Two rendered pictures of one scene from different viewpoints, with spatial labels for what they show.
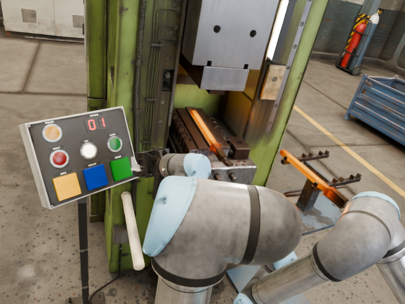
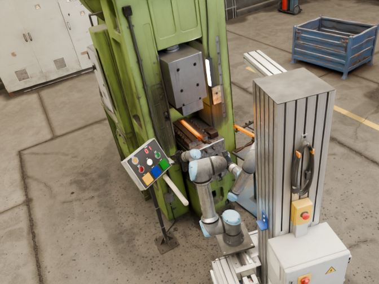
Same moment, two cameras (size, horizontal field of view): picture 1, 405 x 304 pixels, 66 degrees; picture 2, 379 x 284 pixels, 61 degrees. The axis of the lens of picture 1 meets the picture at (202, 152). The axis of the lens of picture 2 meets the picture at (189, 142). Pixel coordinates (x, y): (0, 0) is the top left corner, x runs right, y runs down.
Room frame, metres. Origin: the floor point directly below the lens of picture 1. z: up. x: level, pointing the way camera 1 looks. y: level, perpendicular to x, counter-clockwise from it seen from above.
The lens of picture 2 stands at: (-1.19, -0.02, 2.68)
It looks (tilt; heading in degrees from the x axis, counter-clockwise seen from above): 35 degrees down; 2
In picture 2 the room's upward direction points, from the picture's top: 10 degrees counter-clockwise
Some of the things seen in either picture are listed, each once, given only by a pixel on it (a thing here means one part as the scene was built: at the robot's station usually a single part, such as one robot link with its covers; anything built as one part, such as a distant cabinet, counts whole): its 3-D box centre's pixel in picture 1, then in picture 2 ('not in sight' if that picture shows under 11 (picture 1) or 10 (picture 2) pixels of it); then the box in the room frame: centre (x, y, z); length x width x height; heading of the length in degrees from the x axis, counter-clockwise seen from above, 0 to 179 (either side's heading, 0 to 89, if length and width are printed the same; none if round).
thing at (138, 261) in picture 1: (132, 228); (175, 189); (1.02, 0.25, 0.62); 0.44 x 0.05 x 0.05; 24
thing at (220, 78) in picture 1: (208, 63); (181, 98); (1.43, 0.06, 1.32); 0.42 x 0.20 x 0.10; 24
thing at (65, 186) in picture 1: (67, 186); (147, 178); (0.78, 0.41, 1.01); 0.07 x 0.05 x 0.07; 139
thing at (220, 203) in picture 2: not in sight; (201, 183); (1.47, 0.01, 0.23); 0.55 x 0.37 x 0.47; 24
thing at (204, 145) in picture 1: (195, 131); (187, 131); (1.43, 0.06, 0.96); 0.42 x 0.20 x 0.09; 24
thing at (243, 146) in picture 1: (237, 148); (211, 132); (1.37, -0.17, 0.95); 0.12 x 0.08 x 0.06; 24
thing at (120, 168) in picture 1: (120, 169); (163, 164); (0.93, 0.28, 1.01); 0.07 x 0.05 x 0.07; 139
